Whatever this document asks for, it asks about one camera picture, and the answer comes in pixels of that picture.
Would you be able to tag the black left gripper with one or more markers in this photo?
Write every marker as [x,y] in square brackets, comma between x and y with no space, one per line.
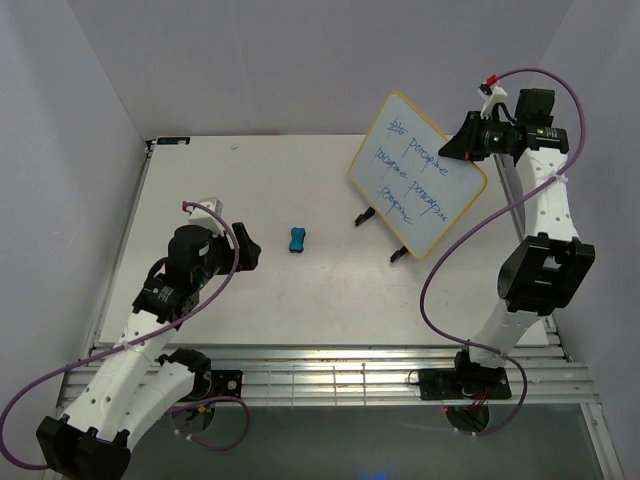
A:
[249,250]

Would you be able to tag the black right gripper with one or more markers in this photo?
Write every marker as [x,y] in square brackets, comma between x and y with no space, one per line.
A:
[465,143]

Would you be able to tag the blue whiteboard eraser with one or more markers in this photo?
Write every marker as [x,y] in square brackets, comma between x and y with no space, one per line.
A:
[296,244]

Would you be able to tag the yellow framed whiteboard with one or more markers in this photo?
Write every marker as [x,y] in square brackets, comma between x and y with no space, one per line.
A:
[419,194]

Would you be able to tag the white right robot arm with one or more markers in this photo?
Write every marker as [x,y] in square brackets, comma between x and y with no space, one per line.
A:
[546,269]

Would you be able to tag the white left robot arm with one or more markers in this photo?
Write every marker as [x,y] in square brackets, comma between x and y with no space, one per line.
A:
[133,388]

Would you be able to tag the black left corner label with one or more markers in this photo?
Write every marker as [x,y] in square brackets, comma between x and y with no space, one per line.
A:
[177,141]

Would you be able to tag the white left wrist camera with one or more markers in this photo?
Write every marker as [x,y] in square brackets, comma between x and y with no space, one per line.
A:
[205,215]

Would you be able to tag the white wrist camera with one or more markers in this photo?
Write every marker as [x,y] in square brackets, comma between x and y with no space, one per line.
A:
[493,94]
[205,215]

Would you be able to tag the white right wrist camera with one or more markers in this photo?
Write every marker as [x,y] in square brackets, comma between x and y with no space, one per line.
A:
[493,94]

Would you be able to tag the black wire easel stand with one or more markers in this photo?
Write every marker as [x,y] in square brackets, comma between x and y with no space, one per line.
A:
[385,236]

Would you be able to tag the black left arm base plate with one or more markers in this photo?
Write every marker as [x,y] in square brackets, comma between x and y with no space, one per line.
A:
[224,383]

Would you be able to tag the aluminium table frame rail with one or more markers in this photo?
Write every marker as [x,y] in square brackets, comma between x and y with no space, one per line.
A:
[385,376]

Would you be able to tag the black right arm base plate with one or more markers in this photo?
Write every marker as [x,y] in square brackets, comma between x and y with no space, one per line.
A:
[449,384]

